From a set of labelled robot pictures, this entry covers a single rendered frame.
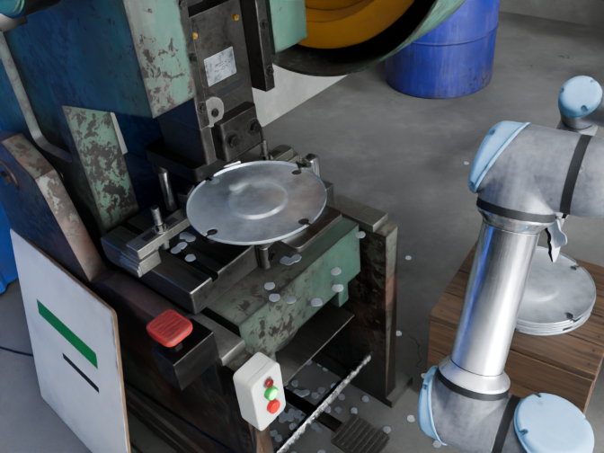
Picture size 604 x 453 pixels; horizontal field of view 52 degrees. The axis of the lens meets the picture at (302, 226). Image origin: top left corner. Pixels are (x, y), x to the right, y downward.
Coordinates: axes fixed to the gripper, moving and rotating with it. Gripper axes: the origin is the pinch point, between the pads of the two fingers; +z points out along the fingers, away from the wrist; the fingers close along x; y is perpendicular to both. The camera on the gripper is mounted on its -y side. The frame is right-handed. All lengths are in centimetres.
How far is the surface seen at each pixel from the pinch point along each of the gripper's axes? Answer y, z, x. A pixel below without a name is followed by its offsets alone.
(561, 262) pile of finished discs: -29.2, -4.4, 23.7
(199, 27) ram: 21, -10, -76
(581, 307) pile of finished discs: -15.6, 5.2, 26.5
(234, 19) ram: 17, -15, -72
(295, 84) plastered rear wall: -197, -52, -64
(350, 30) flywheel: -2, -28, -52
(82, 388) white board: -35, 76, -78
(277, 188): -1, 9, -53
